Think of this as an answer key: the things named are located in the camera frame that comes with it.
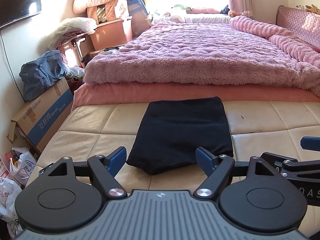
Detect black pants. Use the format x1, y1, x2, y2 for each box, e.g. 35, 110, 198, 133
126, 97, 233, 176

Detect salmon pink bed sheet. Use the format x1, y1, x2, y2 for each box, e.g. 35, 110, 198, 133
72, 82, 319, 110

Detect cardboard box blue print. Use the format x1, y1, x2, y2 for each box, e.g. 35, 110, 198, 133
8, 79, 73, 152

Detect white plastic bag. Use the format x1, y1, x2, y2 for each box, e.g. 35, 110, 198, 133
9, 147, 36, 186

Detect fluffy pink blanket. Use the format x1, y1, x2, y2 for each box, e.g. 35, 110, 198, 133
84, 16, 319, 95

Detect blue cloth bag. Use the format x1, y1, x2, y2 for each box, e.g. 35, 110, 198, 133
19, 50, 68, 101

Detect quilted pink headboard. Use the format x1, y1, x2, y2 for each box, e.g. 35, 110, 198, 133
276, 5, 320, 48

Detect brown plastic storage bin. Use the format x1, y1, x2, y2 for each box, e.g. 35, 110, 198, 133
90, 17, 133, 50

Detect white bundled bedding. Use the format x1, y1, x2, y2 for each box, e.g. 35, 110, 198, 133
47, 17, 97, 49

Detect black wall television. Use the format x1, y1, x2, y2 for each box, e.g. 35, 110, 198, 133
0, 0, 42, 29

